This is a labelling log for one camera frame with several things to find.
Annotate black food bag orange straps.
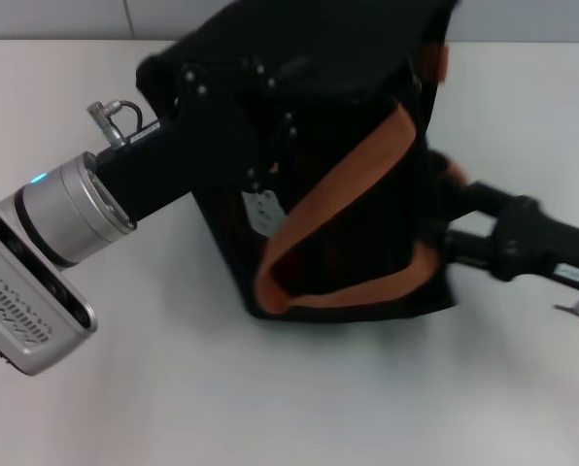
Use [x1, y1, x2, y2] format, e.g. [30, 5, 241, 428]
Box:
[134, 0, 469, 324]

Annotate left gripper connector cable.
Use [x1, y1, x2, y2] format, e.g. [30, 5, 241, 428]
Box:
[85, 99, 162, 147]

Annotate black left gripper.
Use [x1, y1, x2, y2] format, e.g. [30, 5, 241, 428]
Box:
[97, 56, 299, 222]

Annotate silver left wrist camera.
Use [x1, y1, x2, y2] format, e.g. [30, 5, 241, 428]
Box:
[0, 196, 99, 378]

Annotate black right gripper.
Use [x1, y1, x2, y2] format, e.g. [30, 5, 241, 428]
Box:
[444, 180, 579, 287]

